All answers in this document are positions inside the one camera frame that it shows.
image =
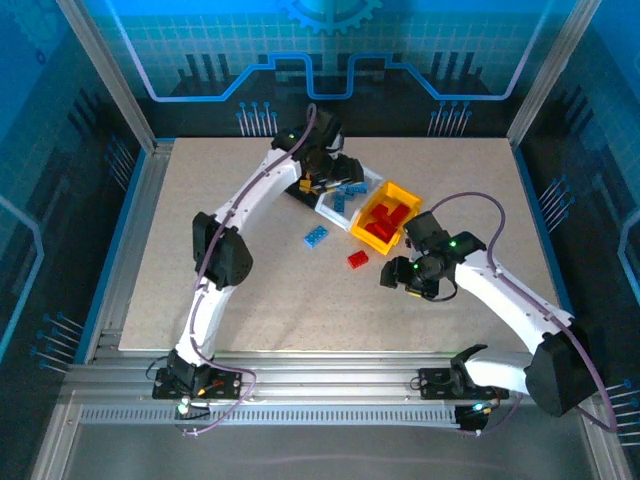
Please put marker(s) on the yellow plastic container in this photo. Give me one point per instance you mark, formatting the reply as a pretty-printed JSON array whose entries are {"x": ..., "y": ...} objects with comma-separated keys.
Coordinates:
[{"x": 362, "y": 240}]

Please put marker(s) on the blue side trim strip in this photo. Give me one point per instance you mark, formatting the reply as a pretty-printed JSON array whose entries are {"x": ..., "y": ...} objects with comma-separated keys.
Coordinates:
[
  {"x": 547, "y": 245},
  {"x": 116, "y": 240}
]

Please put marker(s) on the aluminium side frame rail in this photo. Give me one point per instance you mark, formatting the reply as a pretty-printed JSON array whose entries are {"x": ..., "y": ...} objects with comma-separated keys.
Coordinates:
[{"x": 132, "y": 240}]

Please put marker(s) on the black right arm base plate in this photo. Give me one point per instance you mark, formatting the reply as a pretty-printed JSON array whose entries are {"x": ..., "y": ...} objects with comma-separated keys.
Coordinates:
[{"x": 432, "y": 382}]

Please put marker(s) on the black plastic container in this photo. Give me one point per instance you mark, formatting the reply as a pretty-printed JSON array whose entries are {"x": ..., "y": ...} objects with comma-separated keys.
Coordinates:
[{"x": 300, "y": 197}]

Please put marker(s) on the aluminium front frame rail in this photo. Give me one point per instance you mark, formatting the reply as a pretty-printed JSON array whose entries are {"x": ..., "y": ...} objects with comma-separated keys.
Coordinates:
[{"x": 325, "y": 375}]

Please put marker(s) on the white plastic container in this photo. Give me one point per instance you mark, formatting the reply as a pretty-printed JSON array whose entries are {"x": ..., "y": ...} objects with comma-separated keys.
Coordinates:
[{"x": 330, "y": 212}]

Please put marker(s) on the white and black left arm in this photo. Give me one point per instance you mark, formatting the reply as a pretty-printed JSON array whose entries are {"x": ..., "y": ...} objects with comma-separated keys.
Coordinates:
[{"x": 205, "y": 310}]

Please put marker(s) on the aluminium upright frame post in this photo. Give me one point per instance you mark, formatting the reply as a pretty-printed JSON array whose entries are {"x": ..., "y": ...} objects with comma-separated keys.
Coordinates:
[
  {"x": 550, "y": 75},
  {"x": 107, "y": 75}
]

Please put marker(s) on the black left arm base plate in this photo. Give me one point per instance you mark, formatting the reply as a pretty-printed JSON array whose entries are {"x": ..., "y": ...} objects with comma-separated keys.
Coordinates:
[{"x": 235, "y": 384}]

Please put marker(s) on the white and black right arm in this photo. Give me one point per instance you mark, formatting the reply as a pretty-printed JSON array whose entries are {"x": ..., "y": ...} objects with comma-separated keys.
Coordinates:
[{"x": 510, "y": 295}]

